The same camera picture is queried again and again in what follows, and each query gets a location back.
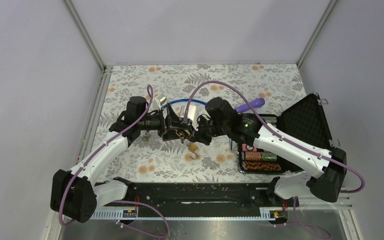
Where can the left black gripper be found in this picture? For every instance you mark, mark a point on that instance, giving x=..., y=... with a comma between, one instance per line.
x=168, y=125

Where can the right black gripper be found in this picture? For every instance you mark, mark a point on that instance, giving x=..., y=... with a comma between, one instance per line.
x=198, y=136

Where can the yellow padlock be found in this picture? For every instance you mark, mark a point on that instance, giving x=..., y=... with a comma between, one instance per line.
x=182, y=134

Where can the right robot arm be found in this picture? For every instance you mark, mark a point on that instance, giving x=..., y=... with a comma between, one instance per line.
x=323, y=169

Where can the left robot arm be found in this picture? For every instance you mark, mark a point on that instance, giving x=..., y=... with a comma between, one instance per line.
x=74, y=192

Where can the small brass padlock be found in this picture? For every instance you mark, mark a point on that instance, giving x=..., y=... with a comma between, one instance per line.
x=192, y=148

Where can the floral table mat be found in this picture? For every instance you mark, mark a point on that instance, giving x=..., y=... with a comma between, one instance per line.
x=150, y=159

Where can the black poker chip case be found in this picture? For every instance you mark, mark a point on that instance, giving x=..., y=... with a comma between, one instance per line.
x=304, y=120

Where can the blue cable lock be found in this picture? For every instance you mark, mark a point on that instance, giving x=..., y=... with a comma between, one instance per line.
x=185, y=101

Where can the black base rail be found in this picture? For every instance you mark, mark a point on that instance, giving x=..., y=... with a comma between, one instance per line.
x=195, y=201

